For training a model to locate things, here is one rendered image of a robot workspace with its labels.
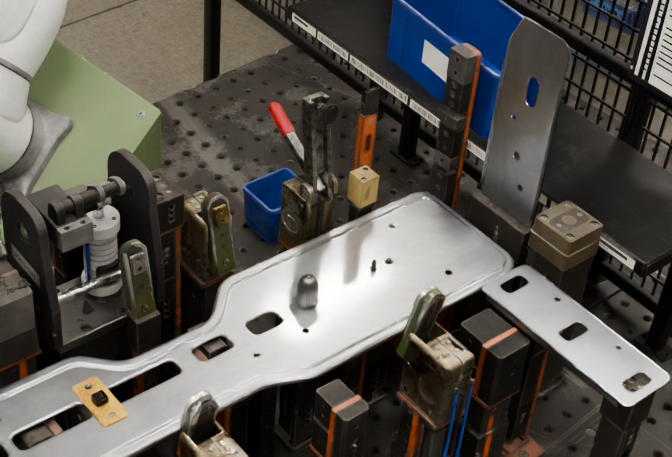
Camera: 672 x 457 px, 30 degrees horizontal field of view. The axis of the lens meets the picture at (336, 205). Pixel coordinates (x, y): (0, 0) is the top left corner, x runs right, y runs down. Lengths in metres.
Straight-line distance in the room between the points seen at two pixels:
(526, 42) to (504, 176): 0.24
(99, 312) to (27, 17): 0.59
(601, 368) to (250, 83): 1.27
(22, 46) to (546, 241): 0.93
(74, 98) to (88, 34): 1.99
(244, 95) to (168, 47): 1.50
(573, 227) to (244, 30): 2.56
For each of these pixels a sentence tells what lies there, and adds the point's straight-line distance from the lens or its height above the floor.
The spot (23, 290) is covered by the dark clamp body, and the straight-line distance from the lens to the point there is 1.73.
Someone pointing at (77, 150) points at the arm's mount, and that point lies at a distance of 2.28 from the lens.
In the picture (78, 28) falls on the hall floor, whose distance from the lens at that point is 4.34.
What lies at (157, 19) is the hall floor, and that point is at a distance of 4.39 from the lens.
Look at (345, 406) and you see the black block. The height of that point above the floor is 0.99.
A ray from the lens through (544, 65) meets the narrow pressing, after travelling 1.85.
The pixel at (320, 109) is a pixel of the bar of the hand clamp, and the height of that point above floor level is 1.21.
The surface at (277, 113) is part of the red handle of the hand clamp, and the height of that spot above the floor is 1.14.
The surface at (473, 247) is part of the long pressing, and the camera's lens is 1.94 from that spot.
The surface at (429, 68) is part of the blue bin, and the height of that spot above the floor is 1.08.
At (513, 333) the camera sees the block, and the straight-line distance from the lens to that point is 1.85.
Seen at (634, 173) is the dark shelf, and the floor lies 1.03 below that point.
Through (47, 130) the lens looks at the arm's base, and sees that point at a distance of 2.31.
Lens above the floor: 2.24
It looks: 39 degrees down
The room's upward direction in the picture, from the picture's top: 6 degrees clockwise
